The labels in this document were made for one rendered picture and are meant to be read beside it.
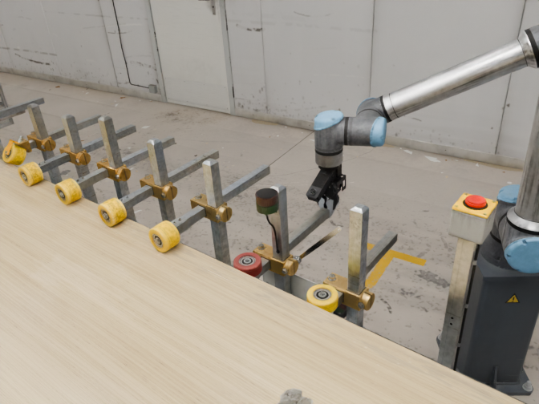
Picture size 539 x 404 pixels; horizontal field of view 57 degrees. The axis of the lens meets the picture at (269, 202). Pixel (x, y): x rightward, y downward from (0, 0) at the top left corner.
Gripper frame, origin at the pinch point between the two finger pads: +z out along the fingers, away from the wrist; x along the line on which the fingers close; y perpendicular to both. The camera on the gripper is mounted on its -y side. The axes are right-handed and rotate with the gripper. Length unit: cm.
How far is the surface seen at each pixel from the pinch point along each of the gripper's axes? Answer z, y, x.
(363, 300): -3.9, -33.2, -32.7
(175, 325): -9, -71, -2
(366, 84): 41, 223, 105
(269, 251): -5.3, -31.4, 0.3
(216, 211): -14.8, -33.4, 18.1
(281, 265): -4.4, -33.8, -6.3
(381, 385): -9, -58, -50
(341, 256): 85, 73, 38
